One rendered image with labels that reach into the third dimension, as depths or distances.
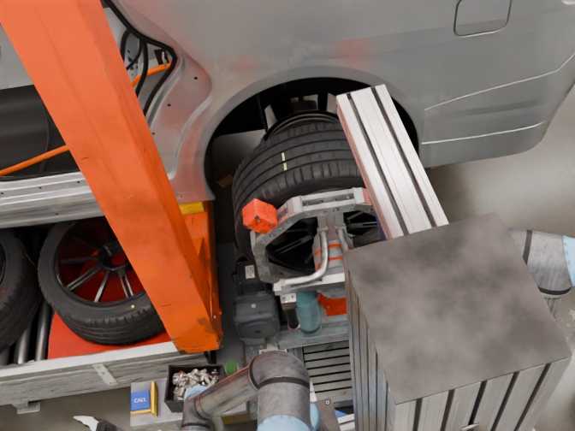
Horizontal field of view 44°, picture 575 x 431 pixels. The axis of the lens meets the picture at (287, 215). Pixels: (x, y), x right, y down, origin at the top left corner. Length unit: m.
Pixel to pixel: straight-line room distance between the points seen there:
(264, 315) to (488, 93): 1.20
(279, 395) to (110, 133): 0.71
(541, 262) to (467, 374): 0.89
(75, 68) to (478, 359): 1.01
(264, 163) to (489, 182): 1.65
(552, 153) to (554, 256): 2.09
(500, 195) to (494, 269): 2.64
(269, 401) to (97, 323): 1.44
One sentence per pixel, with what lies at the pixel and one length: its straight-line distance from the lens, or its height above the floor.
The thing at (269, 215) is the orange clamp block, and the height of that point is 1.09.
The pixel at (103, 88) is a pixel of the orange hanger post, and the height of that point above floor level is 1.88.
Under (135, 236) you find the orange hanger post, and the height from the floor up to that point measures 1.32.
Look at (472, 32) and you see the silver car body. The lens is 2.36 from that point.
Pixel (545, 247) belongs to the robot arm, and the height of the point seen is 1.41.
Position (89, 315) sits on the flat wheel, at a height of 0.50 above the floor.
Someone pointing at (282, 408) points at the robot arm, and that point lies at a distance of 1.58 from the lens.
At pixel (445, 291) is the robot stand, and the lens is 1.05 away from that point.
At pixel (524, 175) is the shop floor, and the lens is 3.80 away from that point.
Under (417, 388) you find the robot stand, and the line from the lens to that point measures 0.99.
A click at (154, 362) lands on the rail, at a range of 2.97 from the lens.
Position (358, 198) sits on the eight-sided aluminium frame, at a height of 1.12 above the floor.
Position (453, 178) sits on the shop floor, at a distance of 3.74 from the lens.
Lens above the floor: 2.94
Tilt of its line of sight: 55 degrees down
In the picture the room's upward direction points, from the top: 10 degrees counter-clockwise
